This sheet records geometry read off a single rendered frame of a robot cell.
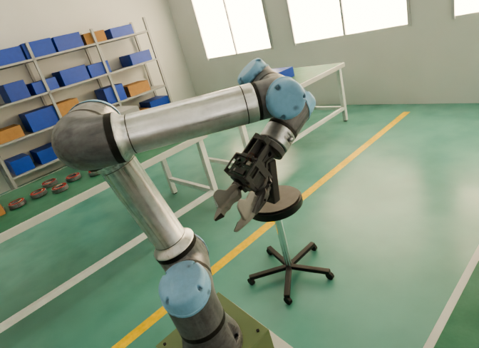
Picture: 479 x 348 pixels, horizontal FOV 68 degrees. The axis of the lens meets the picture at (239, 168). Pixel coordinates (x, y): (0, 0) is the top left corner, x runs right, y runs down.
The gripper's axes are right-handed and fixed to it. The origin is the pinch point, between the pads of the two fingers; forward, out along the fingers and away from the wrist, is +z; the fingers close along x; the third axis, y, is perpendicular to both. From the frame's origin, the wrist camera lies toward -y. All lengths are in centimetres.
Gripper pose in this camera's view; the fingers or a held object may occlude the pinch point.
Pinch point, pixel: (229, 222)
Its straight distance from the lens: 79.5
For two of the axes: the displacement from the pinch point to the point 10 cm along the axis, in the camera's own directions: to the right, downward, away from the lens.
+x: 6.9, 2.5, -6.8
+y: -4.9, -5.4, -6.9
